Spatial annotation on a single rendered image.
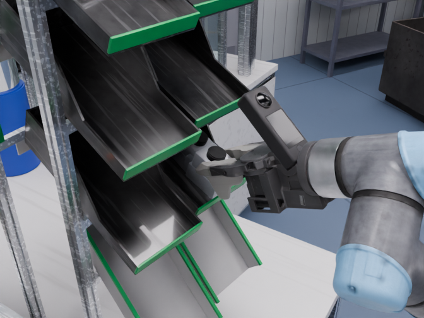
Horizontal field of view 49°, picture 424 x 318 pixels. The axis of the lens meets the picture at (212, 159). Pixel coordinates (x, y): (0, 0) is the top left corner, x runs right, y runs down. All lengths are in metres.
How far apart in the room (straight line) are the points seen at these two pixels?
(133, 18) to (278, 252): 0.78
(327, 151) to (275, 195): 0.11
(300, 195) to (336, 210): 2.16
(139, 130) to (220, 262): 0.38
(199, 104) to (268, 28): 4.04
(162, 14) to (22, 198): 0.97
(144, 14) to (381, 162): 0.32
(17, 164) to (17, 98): 0.21
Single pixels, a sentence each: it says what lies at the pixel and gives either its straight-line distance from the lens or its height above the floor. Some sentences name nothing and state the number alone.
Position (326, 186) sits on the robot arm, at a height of 1.35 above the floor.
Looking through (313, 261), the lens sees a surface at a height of 0.86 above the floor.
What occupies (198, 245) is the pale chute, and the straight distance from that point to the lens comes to 0.91.
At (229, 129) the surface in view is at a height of 0.71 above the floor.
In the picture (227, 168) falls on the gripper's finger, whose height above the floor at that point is 1.32.
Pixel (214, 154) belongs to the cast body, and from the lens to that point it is 0.72.
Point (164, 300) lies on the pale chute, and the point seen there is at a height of 1.04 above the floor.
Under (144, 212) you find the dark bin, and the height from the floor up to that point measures 1.22.
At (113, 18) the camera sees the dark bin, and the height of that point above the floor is 1.53.
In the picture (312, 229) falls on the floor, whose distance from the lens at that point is 2.63.
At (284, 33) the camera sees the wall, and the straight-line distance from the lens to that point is 4.89.
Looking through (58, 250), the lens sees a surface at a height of 0.86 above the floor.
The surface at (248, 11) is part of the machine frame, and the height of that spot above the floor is 1.15.
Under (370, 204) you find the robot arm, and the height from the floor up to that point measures 1.38.
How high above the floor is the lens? 1.68
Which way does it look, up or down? 32 degrees down
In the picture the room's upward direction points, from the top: straight up
